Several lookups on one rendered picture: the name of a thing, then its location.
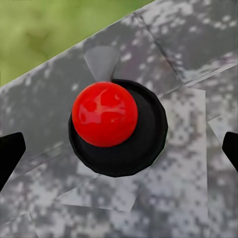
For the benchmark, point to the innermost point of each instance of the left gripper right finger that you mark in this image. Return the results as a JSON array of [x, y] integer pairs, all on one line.
[[230, 147]]

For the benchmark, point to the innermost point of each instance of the pesticide atomizer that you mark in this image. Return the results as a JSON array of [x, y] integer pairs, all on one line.
[[117, 127]]

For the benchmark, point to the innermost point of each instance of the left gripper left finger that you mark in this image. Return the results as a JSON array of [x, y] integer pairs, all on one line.
[[12, 147]]

